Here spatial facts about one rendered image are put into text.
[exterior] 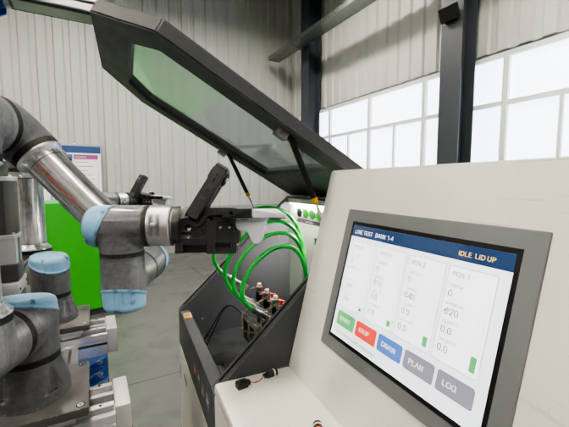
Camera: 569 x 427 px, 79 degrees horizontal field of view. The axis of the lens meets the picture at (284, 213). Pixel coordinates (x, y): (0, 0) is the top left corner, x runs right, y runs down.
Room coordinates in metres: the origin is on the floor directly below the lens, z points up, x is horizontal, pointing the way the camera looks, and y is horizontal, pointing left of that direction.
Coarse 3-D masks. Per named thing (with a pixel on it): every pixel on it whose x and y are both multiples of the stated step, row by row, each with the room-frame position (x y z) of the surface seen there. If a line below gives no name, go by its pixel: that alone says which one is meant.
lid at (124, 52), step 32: (96, 32) 0.99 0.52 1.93; (128, 32) 0.88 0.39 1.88; (160, 32) 0.81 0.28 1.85; (128, 64) 1.11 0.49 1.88; (160, 64) 1.03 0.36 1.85; (192, 64) 0.87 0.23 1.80; (224, 64) 0.88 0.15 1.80; (160, 96) 1.33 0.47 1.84; (192, 96) 1.14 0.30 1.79; (224, 96) 0.95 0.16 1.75; (256, 96) 0.91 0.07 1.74; (192, 128) 1.48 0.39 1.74; (224, 128) 1.30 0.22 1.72; (256, 128) 1.13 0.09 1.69; (288, 128) 0.95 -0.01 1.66; (256, 160) 1.52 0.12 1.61; (288, 160) 1.28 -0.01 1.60; (320, 160) 1.05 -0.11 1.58; (352, 160) 1.04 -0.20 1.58; (288, 192) 1.74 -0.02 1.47; (320, 192) 1.42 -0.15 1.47
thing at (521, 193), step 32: (512, 160) 0.55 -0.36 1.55; (544, 160) 0.50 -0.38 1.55; (352, 192) 0.90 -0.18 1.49; (384, 192) 0.79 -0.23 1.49; (416, 192) 0.70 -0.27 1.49; (448, 192) 0.63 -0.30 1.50; (480, 192) 0.58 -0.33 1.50; (512, 192) 0.53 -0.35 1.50; (544, 192) 0.49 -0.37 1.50; (320, 224) 1.00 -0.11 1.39; (512, 224) 0.51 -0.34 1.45; (544, 224) 0.48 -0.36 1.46; (320, 256) 0.96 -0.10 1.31; (320, 288) 0.92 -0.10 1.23; (544, 288) 0.45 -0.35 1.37; (320, 320) 0.88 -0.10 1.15; (544, 320) 0.44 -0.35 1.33; (320, 352) 0.85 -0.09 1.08; (544, 352) 0.43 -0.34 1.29; (320, 384) 0.81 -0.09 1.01; (352, 384) 0.72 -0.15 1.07; (544, 384) 0.42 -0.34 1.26; (352, 416) 0.69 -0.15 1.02; (384, 416) 0.62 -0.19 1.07; (544, 416) 0.41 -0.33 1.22
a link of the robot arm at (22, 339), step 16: (0, 96) 0.67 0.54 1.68; (0, 112) 0.62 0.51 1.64; (16, 112) 0.67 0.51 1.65; (0, 128) 0.62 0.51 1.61; (16, 128) 0.66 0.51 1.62; (0, 144) 0.62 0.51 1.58; (16, 144) 0.68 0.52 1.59; (0, 160) 0.62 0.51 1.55; (0, 272) 0.62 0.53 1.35; (0, 288) 0.61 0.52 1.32; (0, 304) 0.61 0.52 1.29; (0, 320) 0.59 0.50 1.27; (16, 320) 0.65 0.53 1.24; (0, 336) 0.59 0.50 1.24; (16, 336) 0.63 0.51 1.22; (0, 352) 0.58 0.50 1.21; (16, 352) 0.62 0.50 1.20; (0, 368) 0.58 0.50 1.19
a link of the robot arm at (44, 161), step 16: (32, 128) 0.70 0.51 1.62; (32, 144) 0.69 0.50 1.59; (48, 144) 0.71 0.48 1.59; (16, 160) 0.69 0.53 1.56; (32, 160) 0.69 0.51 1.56; (48, 160) 0.70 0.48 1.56; (64, 160) 0.72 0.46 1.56; (32, 176) 0.71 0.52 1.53; (48, 176) 0.70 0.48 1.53; (64, 176) 0.70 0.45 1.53; (80, 176) 0.73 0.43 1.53; (64, 192) 0.70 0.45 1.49; (80, 192) 0.71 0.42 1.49; (96, 192) 0.73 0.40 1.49; (80, 208) 0.70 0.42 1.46; (80, 224) 0.72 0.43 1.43; (160, 256) 0.74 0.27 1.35; (160, 272) 0.73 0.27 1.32
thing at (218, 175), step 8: (216, 168) 0.62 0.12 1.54; (224, 168) 0.63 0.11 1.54; (208, 176) 0.62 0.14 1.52; (216, 176) 0.62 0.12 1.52; (224, 176) 0.63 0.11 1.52; (208, 184) 0.61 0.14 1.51; (216, 184) 0.62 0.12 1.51; (224, 184) 0.65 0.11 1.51; (200, 192) 0.61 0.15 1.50; (208, 192) 0.61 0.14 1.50; (216, 192) 0.63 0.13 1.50; (200, 200) 0.61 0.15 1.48; (208, 200) 0.61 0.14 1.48; (192, 208) 0.61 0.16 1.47; (200, 208) 0.61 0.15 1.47; (192, 216) 0.60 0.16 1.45; (200, 216) 0.61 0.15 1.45
